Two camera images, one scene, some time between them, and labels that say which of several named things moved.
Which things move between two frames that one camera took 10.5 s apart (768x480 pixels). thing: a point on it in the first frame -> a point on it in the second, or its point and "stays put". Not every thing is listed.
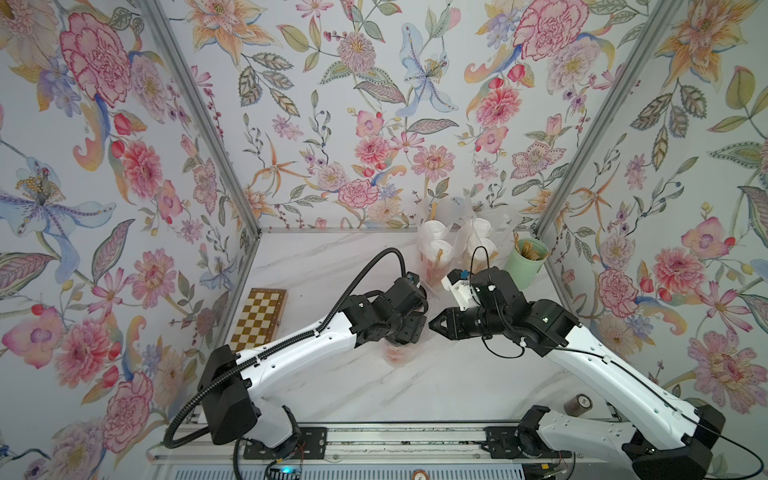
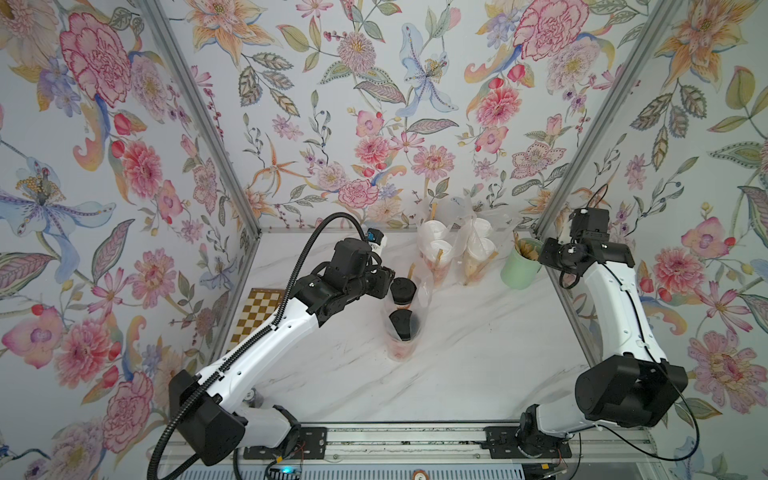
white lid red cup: x=432 y=230 stays put
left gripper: x=417 y=323 -> x=382 y=277
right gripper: x=454 y=329 -> x=549 y=247
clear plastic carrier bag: x=480 y=237 stays put
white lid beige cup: x=481 y=251 stays put
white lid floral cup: x=482 y=227 stays put
